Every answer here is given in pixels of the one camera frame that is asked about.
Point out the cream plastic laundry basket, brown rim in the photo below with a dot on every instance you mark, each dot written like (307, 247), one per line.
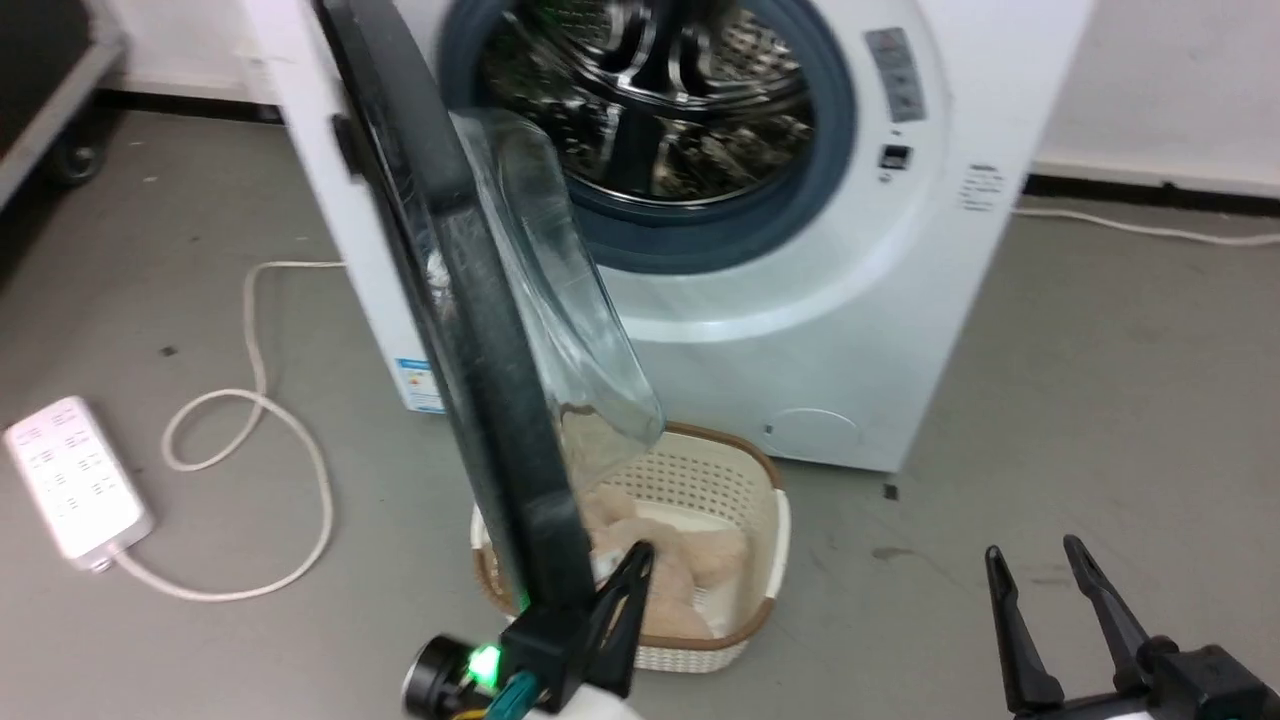
(735, 480)

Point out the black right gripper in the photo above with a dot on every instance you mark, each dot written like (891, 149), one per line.
(1200, 690)

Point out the black washing machine door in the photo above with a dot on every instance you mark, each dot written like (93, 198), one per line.
(480, 350)

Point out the white power strip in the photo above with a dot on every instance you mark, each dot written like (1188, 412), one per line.
(70, 480)

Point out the white front-load washing machine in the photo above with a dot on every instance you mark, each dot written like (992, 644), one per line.
(800, 350)

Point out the black wheeled equipment case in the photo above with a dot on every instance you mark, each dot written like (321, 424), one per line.
(40, 70)

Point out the beige cloth in basket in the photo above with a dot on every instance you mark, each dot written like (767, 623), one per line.
(700, 560)

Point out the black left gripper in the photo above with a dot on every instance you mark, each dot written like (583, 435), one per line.
(550, 650)

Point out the blue and white energy label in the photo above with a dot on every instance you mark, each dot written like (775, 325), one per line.
(420, 385)

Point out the steel washing machine drum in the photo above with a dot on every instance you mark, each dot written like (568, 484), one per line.
(680, 110)

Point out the grey-blue rubber door gasket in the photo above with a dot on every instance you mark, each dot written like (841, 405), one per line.
(800, 205)

